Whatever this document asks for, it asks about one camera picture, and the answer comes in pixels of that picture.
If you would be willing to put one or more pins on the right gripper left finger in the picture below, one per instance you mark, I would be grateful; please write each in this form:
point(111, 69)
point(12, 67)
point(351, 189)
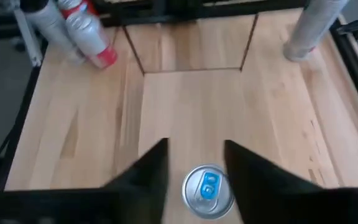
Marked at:
point(129, 199)

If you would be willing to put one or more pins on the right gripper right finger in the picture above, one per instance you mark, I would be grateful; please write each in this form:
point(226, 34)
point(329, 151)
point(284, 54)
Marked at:
point(275, 199)

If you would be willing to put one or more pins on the silver blue energy drink can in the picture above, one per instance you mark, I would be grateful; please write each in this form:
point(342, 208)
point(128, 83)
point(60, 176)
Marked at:
point(207, 191)

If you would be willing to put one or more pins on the red white can silver lid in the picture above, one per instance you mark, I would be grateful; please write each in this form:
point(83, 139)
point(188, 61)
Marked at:
point(89, 34)

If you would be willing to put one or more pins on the black table clamp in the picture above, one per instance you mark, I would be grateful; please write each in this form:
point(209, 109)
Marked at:
point(357, 25)

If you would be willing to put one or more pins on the white can with black lid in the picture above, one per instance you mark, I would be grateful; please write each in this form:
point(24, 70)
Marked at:
point(50, 21)

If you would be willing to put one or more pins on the black aluminium table frame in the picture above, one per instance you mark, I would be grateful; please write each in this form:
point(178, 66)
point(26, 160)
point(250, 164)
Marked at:
point(357, 73)

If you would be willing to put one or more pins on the silver metal bracket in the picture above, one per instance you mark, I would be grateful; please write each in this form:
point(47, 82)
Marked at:
point(26, 37)

